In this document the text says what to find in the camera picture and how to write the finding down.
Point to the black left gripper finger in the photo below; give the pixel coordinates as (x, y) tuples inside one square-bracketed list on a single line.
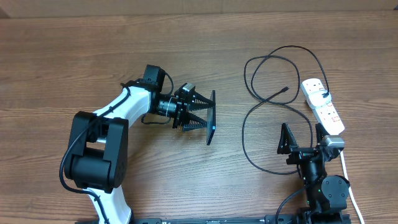
[(192, 121), (199, 102)]

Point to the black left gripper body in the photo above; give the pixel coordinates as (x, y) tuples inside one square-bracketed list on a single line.
[(181, 111)]

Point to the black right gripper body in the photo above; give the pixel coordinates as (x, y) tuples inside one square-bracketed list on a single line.
[(299, 154)]

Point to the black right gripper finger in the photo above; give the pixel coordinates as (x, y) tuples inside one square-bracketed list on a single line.
[(287, 142), (321, 132)]

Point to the blue Galaxy smartphone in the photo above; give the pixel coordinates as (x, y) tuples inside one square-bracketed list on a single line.
[(211, 120)]

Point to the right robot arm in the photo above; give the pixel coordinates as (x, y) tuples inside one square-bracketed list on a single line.
[(326, 194)]

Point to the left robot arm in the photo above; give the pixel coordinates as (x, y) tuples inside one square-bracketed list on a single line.
[(95, 163)]

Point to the white USB charger plug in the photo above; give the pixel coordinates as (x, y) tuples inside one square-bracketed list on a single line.
[(316, 99)]

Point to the white power strip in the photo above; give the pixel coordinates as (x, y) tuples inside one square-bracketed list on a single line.
[(327, 115)]

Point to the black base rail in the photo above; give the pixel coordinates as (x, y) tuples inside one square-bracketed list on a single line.
[(268, 219)]

